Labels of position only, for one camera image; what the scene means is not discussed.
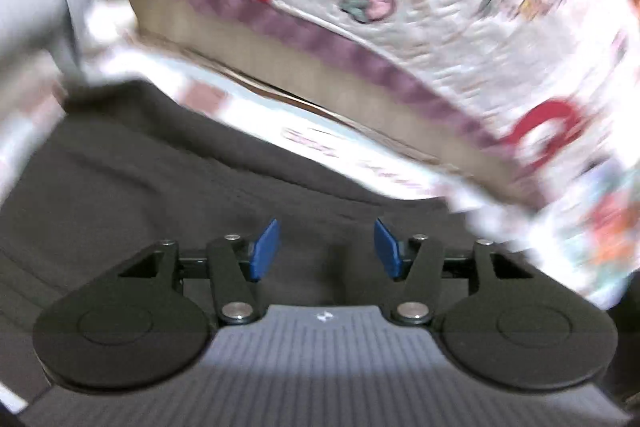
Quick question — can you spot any dark grey garment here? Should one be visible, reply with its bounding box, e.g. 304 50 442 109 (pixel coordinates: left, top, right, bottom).
0 79 506 410

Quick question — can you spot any colourful printed cloth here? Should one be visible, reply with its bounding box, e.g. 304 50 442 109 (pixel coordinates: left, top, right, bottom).
445 152 640 310

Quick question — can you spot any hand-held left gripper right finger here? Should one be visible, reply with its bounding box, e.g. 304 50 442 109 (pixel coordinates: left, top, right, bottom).
373 217 536 327

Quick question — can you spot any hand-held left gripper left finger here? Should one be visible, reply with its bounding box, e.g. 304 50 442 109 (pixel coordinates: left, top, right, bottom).
118 218 281 326

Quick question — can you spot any grey blurred object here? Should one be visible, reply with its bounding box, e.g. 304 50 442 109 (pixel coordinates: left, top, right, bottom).
0 0 98 90

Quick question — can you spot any beige bed board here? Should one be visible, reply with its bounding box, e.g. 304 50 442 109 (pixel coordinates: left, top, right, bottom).
127 0 547 208

